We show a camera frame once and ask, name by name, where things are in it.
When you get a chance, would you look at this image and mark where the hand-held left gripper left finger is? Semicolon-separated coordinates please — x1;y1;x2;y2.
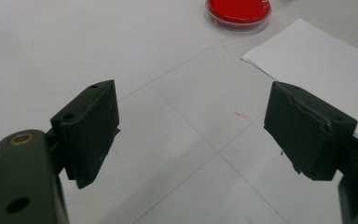
49;79;121;189

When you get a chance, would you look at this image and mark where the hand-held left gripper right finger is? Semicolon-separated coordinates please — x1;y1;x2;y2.
263;81;358;181

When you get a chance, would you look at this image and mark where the white paper sheet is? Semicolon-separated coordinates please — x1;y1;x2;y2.
241;18;358;140

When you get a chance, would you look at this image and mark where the round red ink pad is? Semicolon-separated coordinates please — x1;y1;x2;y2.
204;0;272;33

